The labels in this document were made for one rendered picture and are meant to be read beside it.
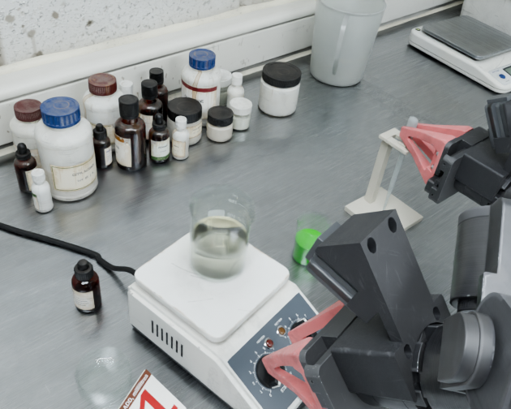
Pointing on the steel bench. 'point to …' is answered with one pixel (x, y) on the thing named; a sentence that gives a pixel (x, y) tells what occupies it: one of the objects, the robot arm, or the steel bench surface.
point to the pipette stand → (372, 200)
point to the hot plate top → (177, 254)
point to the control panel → (270, 400)
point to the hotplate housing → (191, 337)
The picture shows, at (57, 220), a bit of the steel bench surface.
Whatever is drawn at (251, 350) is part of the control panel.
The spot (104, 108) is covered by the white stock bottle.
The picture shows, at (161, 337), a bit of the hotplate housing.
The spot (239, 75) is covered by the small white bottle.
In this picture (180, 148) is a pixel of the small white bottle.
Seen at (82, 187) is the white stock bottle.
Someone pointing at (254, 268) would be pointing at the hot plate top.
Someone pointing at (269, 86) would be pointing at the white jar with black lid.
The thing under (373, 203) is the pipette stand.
